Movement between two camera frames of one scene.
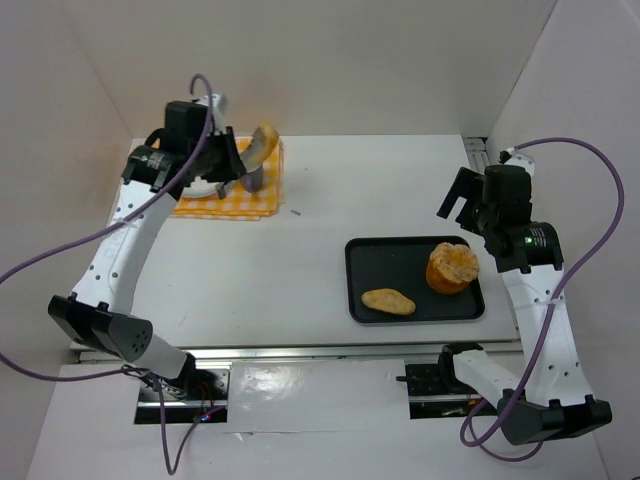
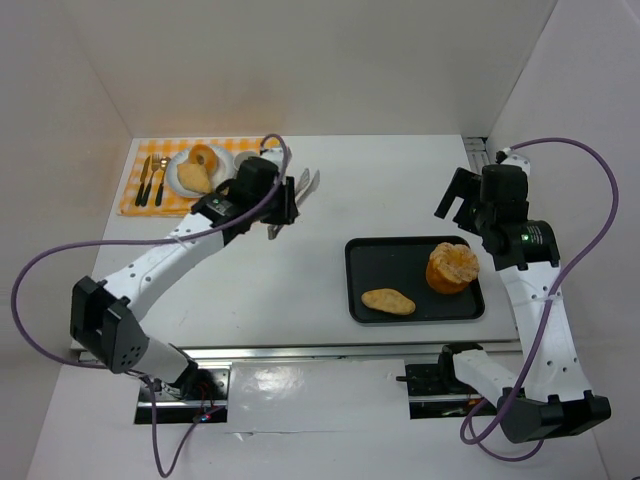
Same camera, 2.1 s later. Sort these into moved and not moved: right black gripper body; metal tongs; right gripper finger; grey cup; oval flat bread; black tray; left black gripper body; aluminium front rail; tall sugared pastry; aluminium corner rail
Moved: metal tongs; grey cup; left black gripper body
Not moved: oval flat bread; aluminium front rail; aluminium corner rail; tall sugared pastry; right gripper finger; black tray; right black gripper body
